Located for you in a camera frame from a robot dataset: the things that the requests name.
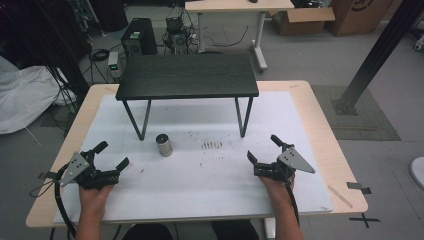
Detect light wooden work table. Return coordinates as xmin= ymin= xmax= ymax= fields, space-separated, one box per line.
xmin=25 ymin=80 xmax=369 ymax=229

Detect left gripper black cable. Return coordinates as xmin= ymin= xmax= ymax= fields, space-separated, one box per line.
xmin=29 ymin=165 xmax=78 ymax=238

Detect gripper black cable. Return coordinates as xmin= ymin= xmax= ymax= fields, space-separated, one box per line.
xmin=285 ymin=181 xmax=301 ymax=228
xmin=29 ymin=165 xmax=78 ymax=238

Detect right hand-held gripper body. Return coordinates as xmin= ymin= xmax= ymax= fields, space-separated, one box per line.
xmin=253 ymin=143 xmax=317 ymax=184

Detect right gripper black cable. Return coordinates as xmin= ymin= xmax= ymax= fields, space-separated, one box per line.
xmin=285 ymin=181 xmax=301 ymax=228

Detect white-legged wooden desk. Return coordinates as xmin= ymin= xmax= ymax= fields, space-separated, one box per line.
xmin=184 ymin=0 xmax=296 ymax=73

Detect grey floor mat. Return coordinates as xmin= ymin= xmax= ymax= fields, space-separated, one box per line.
xmin=311 ymin=85 xmax=402 ymax=142

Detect large brown cardboard box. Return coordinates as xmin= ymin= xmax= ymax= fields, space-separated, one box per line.
xmin=325 ymin=0 xmax=395 ymax=38

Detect person's left hand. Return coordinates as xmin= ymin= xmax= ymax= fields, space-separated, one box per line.
xmin=78 ymin=183 xmax=115 ymax=221

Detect open cardboard box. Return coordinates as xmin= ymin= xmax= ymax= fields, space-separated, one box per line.
xmin=268 ymin=7 xmax=336 ymax=36

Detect black metal stand post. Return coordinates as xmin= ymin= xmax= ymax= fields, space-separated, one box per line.
xmin=331 ymin=0 xmax=424 ymax=116

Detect silver metal can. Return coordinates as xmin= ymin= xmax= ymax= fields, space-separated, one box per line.
xmin=155 ymin=133 xmax=174 ymax=158

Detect person's right hand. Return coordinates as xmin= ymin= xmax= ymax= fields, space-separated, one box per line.
xmin=259 ymin=175 xmax=296 ymax=211

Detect white cloth sheet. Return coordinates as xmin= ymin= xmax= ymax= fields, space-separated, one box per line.
xmin=0 ymin=55 xmax=77 ymax=135

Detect person's dark trousers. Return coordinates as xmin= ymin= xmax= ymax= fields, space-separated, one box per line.
xmin=121 ymin=219 xmax=261 ymax=240

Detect open-frame computer with cables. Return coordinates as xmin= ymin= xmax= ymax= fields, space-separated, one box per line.
xmin=162 ymin=6 xmax=198 ymax=56

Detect black small shelf table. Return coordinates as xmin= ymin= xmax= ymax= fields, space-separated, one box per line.
xmin=115 ymin=53 xmax=260 ymax=141

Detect black computer tower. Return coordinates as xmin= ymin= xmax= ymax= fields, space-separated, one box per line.
xmin=120 ymin=17 xmax=158 ymax=57

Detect white round object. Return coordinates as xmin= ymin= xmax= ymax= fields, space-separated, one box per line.
xmin=409 ymin=156 xmax=424 ymax=190

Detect white foam mat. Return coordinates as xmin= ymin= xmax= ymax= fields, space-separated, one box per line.
xmin=53 ymin=90 xmax=334 ymax=225

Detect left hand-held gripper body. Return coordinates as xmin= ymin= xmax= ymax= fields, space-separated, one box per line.
xmin=59 ymin=150 xmax=121 ymax=191

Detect small power supply unit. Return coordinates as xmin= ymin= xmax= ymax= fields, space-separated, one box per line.
xmin=107 ymin=51 xmax=121 ymax=80

